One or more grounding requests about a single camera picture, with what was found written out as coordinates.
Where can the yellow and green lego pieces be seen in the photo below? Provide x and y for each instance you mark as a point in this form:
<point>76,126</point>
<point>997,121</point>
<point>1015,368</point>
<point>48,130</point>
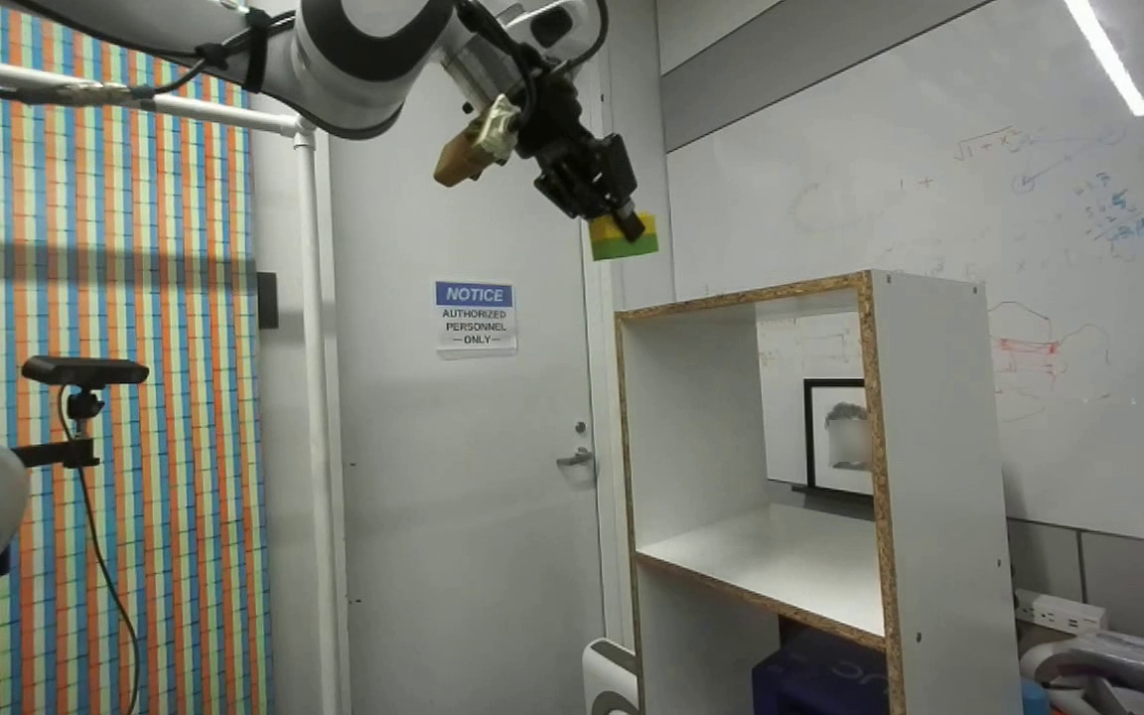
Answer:
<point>625,241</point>

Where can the dark blue box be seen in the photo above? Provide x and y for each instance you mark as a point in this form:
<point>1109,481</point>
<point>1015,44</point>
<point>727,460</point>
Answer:
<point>817,675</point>

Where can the framed portrait picture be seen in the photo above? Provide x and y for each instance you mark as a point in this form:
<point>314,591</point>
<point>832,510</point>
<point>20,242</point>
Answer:
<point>840,440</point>

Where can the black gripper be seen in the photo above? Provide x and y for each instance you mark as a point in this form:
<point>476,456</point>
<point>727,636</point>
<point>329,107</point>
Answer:
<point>574,143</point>

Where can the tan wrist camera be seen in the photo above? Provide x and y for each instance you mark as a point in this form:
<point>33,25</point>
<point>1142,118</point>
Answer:
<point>480,139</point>

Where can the colourful striped wall panel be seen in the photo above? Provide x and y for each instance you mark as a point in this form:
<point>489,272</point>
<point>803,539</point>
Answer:
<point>137,397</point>

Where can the white curved tube frame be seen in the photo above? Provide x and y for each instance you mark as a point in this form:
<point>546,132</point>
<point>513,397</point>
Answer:
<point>1113,659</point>

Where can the black camera on stand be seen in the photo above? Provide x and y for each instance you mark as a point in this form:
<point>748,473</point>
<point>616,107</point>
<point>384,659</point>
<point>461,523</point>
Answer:
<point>81,381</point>

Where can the black wall switch plate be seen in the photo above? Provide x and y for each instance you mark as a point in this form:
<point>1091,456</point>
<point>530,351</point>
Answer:
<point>268,299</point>

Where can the white wall outlet box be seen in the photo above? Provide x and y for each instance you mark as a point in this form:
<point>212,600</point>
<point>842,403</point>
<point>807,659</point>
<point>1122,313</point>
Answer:
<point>1061,614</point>

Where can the white shelf with chipboard edges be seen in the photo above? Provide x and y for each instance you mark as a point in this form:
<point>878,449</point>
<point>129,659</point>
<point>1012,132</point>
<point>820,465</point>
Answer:
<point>944,501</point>

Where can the white door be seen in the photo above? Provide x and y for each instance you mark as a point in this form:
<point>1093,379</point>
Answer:
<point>468,440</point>

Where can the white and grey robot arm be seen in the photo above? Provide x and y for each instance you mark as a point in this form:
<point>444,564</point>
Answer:
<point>334,52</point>

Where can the whiteboard with scribbles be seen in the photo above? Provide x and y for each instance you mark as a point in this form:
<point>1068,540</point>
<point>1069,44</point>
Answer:
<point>996,264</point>

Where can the blue and white notice sign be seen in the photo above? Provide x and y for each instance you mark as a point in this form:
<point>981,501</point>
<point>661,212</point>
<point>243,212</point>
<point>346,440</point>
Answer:
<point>476,314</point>

